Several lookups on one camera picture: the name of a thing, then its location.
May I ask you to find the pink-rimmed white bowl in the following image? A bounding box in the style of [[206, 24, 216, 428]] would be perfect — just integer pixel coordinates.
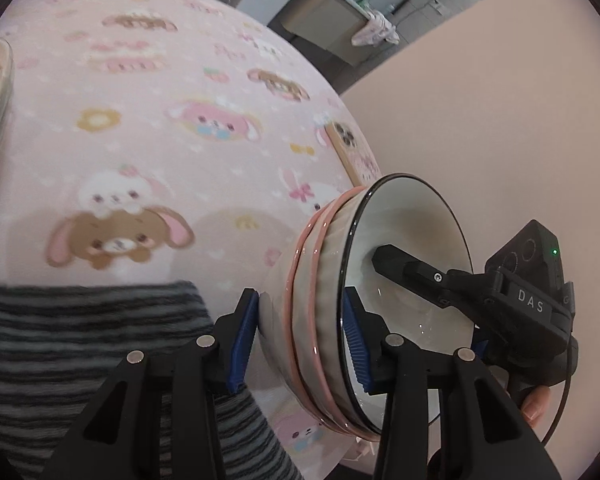
[[314, 173, 475, 443]]

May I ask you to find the pink cartoon printed tablecloth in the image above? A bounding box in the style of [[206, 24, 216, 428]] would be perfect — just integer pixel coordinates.
[[0, 0, 381, 480]]

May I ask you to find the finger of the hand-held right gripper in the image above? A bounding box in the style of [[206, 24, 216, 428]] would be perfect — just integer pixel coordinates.
[[371, 243, 462, 312], [472, 327, 490, 362]]

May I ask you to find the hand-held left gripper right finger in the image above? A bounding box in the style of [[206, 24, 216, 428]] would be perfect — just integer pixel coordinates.
[[342, 286, 563, 480]]

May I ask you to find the person's striped sweater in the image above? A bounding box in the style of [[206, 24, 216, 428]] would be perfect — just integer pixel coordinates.
[[0, 280, 306, 480]]

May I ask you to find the person's right hand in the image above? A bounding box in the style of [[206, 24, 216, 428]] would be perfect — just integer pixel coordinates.
[[517, 385, 552, 430]]

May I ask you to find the phone in pink case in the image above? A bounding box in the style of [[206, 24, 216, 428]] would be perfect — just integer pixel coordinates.
[[327, 120, 381, 187]]

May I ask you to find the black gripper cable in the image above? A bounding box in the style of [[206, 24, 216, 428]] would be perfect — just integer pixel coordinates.
[[540, 335, 582, 446]]

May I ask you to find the beige sink cabinet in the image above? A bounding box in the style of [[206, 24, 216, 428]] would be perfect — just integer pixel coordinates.
[[280, 0, 381, 66]]

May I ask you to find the pink white towel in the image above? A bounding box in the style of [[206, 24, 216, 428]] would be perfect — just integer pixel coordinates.
[[351, 10, 401, 47]]

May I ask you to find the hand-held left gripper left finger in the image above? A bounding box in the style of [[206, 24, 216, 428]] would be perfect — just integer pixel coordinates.
[[40, 287, 261, 480]]

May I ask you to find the pink rimmed ribbed bowl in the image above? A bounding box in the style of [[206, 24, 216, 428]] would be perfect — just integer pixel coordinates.
[[291, 187, 368, 433], [257, 190, 353, 426]]

